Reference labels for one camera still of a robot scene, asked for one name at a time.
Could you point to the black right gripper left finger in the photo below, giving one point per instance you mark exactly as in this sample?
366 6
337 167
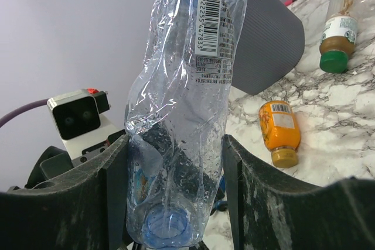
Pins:
83 208

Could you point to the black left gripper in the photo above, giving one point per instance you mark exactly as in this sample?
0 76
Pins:
55 161

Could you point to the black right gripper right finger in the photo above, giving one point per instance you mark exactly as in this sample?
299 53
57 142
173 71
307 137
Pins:
271 210

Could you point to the small orange juice bottle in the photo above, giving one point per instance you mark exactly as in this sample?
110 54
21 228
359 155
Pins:
280 133

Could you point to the clear crushed bottle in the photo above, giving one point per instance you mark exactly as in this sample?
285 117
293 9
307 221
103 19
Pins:
176 117

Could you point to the brown bottle green cap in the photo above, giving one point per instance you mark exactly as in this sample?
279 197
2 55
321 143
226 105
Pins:
339 36

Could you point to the grey mesh waste bin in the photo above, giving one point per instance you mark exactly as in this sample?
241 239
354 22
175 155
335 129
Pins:
271 44

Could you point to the blue red pen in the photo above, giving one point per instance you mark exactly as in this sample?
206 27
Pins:
289 2

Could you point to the blue handled pliers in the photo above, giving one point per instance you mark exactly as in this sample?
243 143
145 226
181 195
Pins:
220 204

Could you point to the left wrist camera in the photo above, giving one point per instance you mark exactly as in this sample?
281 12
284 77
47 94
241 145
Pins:
80 121

